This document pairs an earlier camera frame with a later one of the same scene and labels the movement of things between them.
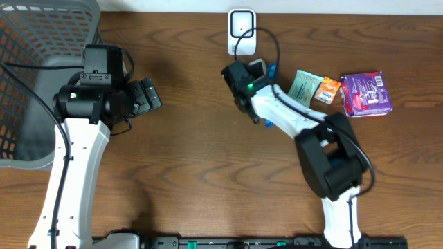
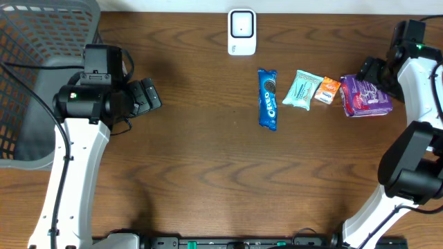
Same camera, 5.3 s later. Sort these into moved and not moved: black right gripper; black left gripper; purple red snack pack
Moved: black right gripper
Not moved: purple red snack pack; black left gripper
